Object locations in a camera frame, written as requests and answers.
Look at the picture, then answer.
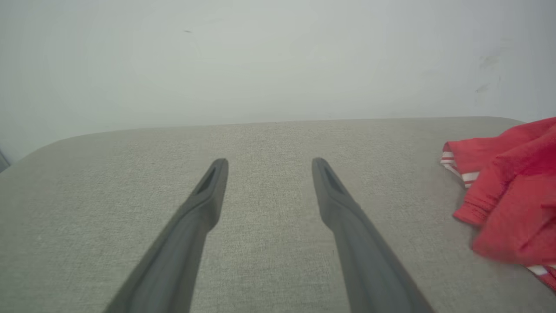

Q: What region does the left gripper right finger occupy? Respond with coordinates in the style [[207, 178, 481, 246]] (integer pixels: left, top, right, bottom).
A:
[[311, 157, 435, 313]]

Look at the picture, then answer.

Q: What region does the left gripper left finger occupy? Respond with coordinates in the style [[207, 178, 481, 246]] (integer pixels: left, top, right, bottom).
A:
[[104, 158, 229, 313]]

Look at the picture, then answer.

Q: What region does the red and white basketball jersey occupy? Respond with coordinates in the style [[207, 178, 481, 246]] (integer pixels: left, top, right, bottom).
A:
[[440, 117, 556, 292]]

